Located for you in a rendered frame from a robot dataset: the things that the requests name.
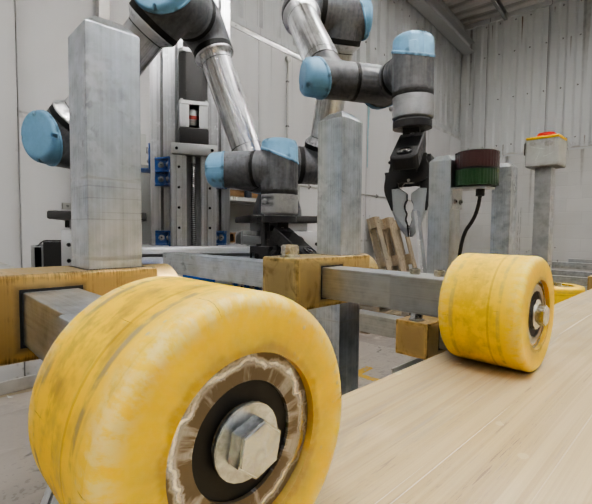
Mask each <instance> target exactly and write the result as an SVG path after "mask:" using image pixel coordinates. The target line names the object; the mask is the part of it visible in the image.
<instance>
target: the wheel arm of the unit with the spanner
mask: <svg viewBox="0 0 592 504"><path fill-rule="evenodd" d="M307 311H308V312H309V313H311V314H312V315H313V316H314V318H315V319H316V308H315V309H309V310H307ZM399 318H403V317H402V316H396V315H391V314H385V313H379V312H374V311H368V310H362V309H359V331H363V332H367V333H372V334H376V335H381V336H385V337H390V338H394V339H396V319H399ZM439 349H444V350H448V349H447V348H446V346H445V344H444V342H443V340H442V337H441V334H440V338H439Z"/></svg>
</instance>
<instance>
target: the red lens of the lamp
mask: <svg viewBox="0 0 592 504"><path fill-rule="evenodd" d="M469 166H496V167H498V169H499V168H500V151H499V150H492V149H478V150H468V151H462V152H458V153H456V154H455V167H454V170H455V171H456V169H458V168H462V167H469Z"/></svg>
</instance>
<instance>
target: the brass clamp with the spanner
mask: <svg viewBox="0 0 592 504"><path fill-rule="evenodd" d="M409 318H410V316H406V317H403V318H399V319H396V353H399V354H403V355H407V356H411V357H415V358H419V359H423V360H426V359H428V358H431V357H433V356H436V355H438V354H440V353H443V352H445V351H447V350H444V349H439V338H440V329H439V320H438V317H432V316H426V315H423V319H424V321H422V322H415V321H410V320H409Z"/></svg>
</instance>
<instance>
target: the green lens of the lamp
mask: <svg viewBox="0 0 592 504"><path fill-rule="evenodd" d="M499 176H500V169H497V168H468V169H461V170H456V171H454V187H456V186H460V185H470V184H493V185H498V186H499Z"/></svg>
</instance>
